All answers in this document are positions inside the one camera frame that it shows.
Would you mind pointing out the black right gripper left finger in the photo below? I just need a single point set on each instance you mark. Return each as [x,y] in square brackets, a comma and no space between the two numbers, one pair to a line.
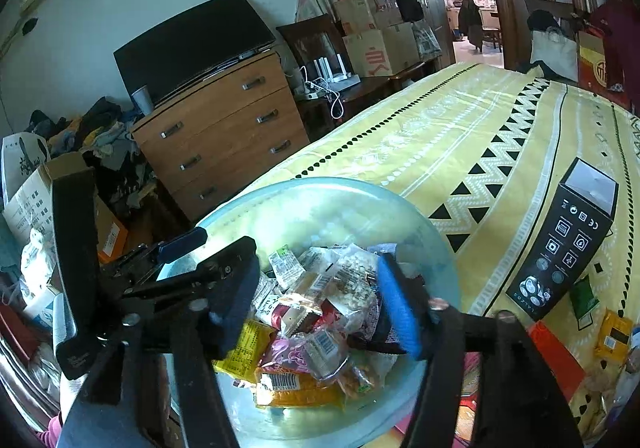
[194,318]

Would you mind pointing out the yellow snack packet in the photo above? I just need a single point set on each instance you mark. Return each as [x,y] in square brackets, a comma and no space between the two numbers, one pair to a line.
[242,362]

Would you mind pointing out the pink brown candy packet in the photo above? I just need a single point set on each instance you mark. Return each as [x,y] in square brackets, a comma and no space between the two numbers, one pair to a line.
[287,355]

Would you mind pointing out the clear puffed rice cracker pack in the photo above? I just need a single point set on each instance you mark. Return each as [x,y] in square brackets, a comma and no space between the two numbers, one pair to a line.
[353,274]

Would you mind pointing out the red tea box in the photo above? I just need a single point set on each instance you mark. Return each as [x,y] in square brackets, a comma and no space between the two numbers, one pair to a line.
[566,369]

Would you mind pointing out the orange snack packet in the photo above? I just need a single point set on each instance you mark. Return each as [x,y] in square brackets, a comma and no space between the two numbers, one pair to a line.
[288,389]

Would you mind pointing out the green blue snack packet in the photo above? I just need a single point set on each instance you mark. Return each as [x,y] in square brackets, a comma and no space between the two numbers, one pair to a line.
[583,302]

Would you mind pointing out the black shaver product box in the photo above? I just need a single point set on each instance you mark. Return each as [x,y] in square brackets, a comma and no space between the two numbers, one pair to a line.
[580,215]

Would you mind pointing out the wooden drawer chest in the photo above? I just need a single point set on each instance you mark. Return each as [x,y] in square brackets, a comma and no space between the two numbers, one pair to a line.
[209,142]

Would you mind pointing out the yellow patterned bed sheet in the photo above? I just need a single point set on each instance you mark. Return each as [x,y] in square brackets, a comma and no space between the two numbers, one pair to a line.
[480,151]

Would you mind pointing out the clear glass bowl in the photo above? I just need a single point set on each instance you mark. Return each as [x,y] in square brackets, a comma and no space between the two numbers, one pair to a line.
[285,220]

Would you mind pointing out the black television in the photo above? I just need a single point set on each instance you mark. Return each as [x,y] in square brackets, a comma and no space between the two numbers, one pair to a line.
[190,44]

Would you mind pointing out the white tote bag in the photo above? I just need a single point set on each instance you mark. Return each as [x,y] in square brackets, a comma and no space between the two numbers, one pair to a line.
[554,54]

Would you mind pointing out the stacked cardboard boxes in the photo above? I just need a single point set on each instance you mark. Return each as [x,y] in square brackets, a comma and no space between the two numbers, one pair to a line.
[378,41]

